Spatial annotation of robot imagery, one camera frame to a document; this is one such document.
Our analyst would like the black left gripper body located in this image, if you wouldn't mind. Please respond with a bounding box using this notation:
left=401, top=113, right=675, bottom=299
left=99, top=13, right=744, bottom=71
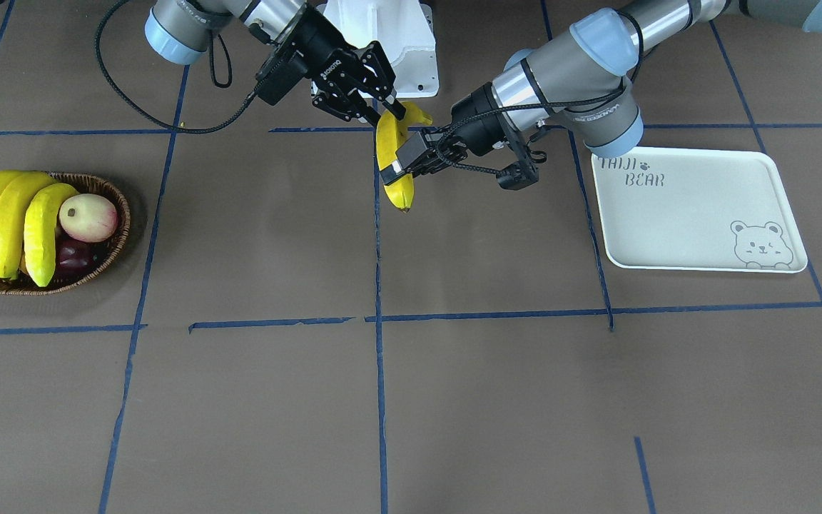
left=435, top=84, right=519, bottom=168

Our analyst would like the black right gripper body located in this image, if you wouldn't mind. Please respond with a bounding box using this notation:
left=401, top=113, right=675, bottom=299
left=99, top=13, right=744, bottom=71
left=290, top=14, right=397, bottom=121

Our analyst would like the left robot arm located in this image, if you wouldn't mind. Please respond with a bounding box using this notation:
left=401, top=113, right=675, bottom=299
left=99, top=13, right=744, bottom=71
left=380, top=1, right=822, bottom=190

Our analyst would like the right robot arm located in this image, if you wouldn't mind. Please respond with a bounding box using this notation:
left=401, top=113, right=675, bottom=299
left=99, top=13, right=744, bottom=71
left=144, top=1, right=407, bottom=126

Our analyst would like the woven wicker basket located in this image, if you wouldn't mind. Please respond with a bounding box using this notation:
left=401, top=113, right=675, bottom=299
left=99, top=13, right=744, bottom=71
left=0, top=172, right=133, bottom=296

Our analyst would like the white bear tray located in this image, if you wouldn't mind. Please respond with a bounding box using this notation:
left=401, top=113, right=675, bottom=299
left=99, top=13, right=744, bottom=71
left=592, top=147, right=808, bottom=273

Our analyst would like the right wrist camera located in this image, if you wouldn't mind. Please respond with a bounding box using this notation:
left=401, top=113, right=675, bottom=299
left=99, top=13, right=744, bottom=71
left=254, top=50, right=309, bottom=106

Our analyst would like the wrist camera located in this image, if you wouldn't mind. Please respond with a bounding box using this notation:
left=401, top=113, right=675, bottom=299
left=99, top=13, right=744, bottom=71
left=254, top=50, right=309, bottom=106
left=496, top=129, right=547, bottom=190

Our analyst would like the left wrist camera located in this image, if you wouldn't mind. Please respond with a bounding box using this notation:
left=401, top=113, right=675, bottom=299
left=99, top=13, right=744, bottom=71
left=496, top=129, right=547, bottom=190

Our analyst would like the white pedestal base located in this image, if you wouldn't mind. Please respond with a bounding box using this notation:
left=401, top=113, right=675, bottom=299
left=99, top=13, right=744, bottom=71
left=319, top=1, right=440, bottom=99

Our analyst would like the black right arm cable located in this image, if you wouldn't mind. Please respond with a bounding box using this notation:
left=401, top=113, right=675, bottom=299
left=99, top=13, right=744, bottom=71
left=94, top=0, right=276, bottom=135

